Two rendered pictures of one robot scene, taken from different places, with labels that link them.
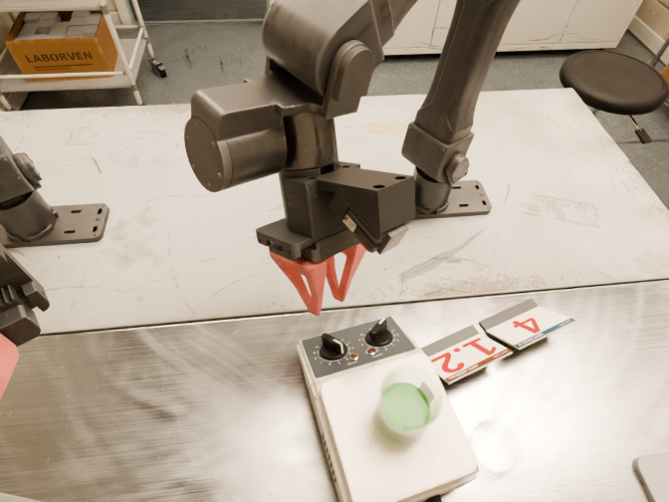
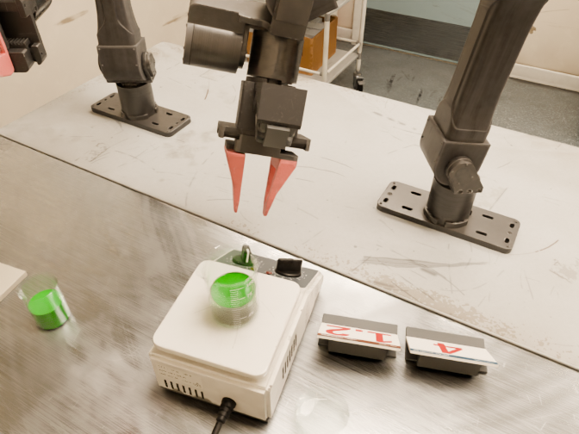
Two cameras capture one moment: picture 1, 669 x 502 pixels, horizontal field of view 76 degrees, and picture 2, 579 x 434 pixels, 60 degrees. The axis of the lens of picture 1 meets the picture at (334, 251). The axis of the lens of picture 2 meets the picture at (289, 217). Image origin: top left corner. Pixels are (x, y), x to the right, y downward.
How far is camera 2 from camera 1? 0.33 m
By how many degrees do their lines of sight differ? 28
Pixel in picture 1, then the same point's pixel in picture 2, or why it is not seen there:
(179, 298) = (185, 191)
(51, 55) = not seen: hidden behind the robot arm
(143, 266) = (181, 163)
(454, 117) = (458, 112)
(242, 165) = (200, 46)
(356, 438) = (194, 302)
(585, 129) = not seen: outside the picture
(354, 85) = (292, 11)
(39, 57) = not seen: hidden behind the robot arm
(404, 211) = (289, 114)
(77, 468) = (46, 250)
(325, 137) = (278, 57)
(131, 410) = (100, 238)
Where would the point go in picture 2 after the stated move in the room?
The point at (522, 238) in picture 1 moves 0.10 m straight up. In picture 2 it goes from (526, 289) to (552, 233)
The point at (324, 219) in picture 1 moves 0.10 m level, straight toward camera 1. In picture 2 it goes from (252, 117) to (184, 162)
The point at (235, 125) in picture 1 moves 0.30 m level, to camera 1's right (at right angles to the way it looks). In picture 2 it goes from (202, 15) to (491, 109)
